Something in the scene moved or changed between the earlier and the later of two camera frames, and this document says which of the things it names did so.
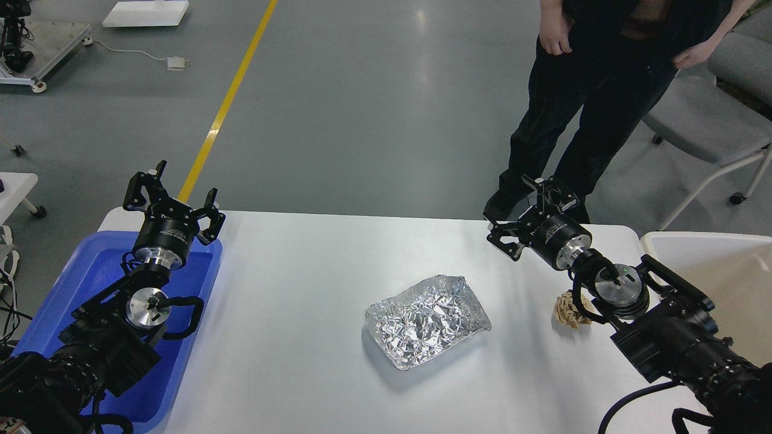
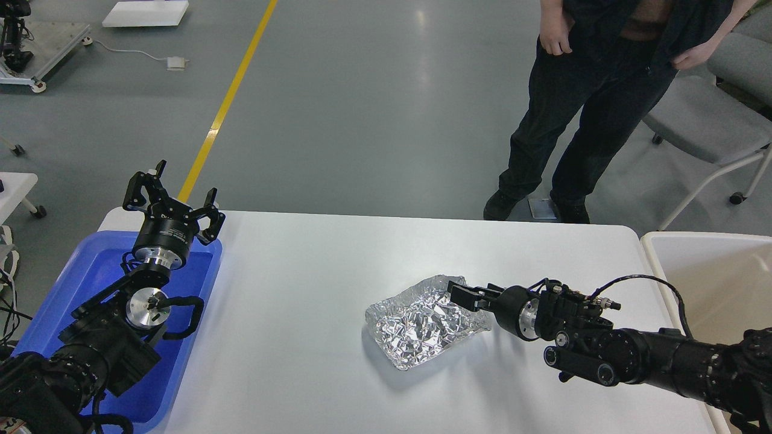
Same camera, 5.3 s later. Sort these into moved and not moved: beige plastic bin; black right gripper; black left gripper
Moved: black right gripper
Not moved: beige plastic bin; black left gripper
